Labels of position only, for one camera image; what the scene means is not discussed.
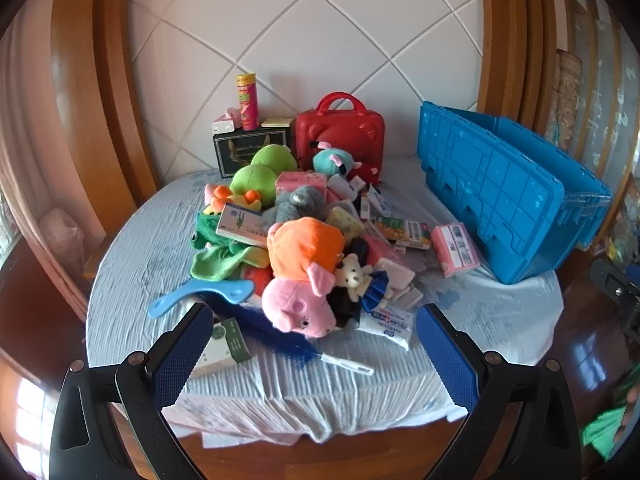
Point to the orange and pink pig plush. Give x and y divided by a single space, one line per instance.
305 255

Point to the white slim box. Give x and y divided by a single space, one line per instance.
365 207

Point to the white bottle box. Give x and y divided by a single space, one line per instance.
341 186

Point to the light blue tablecloth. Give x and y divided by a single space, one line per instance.
150 240

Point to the white blue red packet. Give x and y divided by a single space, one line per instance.
382 202

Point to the white and blue tissue packet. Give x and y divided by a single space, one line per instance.
390 327

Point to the pink tissue pack white label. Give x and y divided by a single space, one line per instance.
300 184

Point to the floral pink tissue pack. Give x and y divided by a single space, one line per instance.
377 246

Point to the teal plush toy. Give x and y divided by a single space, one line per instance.
332 160

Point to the blue plastic crate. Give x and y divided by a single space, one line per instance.
500 185

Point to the white soap box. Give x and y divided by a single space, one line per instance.
395 271

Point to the green cloth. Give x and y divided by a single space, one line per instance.
605 430

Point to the green frog plush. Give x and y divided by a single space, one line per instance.
220 262

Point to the blue plastic scoop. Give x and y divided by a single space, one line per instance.
200 297

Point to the white teddy bear doll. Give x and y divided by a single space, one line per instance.
352 272

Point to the black plush toy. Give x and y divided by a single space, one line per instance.
357 250

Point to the red plush toy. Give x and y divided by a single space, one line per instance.
364 171

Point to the yellow packet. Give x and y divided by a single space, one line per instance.
345 222

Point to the white and blue medicine box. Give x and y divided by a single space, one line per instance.
242 224

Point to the yellow and pink canister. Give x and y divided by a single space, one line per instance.
248 102

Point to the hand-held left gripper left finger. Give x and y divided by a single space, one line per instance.
180 355

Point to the grey plush toy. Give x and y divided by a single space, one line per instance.
295 205

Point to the yellow note pad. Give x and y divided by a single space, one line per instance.
276 122

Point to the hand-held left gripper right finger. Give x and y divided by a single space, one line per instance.
447 355

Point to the small pink tissue box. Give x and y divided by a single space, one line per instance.
226 121

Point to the round wooden table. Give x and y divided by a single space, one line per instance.
310 460

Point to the orange and yellow duck toy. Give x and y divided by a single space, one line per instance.
222 199

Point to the green plush toy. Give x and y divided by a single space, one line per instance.
260 175

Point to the black gift box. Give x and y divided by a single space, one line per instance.
245 152

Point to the pink tissue pack with barcode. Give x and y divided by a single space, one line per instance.
454 250

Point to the patterned curtain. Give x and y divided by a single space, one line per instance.
600 110

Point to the white orange green medicine box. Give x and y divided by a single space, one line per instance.
417 237

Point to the white toothbrush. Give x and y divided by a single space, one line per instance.
345 362

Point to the red hard-shell suitcase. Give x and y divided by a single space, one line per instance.
345 127

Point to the green and white box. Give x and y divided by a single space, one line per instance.
227 347

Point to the small white box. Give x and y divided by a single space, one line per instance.
407 297

